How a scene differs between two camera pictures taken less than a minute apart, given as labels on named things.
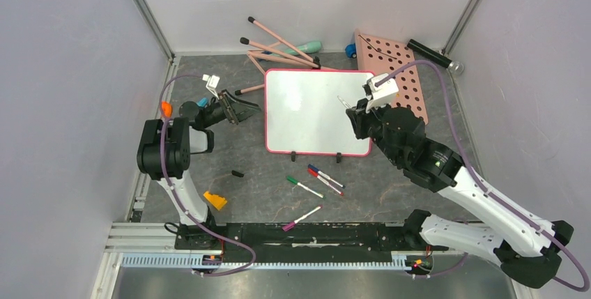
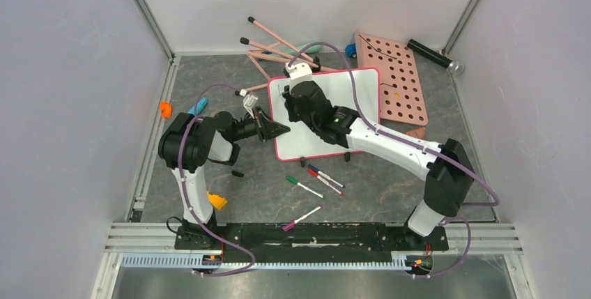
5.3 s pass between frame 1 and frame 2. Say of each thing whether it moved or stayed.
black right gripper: moved
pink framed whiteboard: stayed
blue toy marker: stayed
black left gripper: moved
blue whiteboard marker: stayed
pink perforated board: stayed
